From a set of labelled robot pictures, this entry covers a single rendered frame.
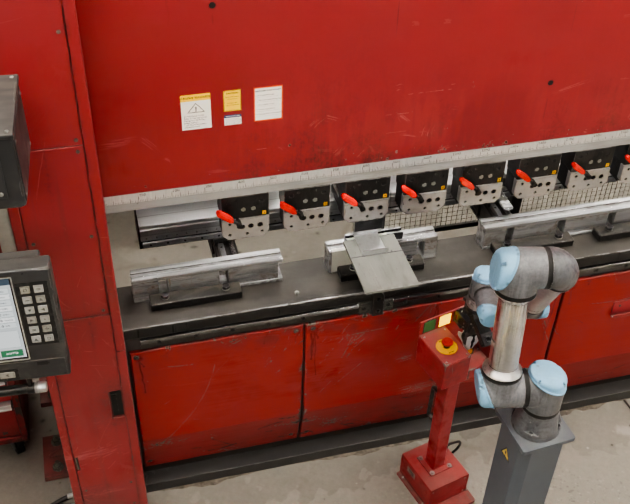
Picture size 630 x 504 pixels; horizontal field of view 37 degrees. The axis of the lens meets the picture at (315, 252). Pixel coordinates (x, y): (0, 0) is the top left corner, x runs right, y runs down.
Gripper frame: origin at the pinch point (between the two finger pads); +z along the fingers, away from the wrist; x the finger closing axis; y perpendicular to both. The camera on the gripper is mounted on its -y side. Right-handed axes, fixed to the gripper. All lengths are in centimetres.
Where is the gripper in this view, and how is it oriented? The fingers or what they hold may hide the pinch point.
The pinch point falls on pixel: (469, 348)
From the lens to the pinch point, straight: 324.9
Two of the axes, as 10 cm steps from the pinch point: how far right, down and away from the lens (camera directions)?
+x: -8.7, 3.0, -3.9
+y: -4.8, -6.4, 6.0
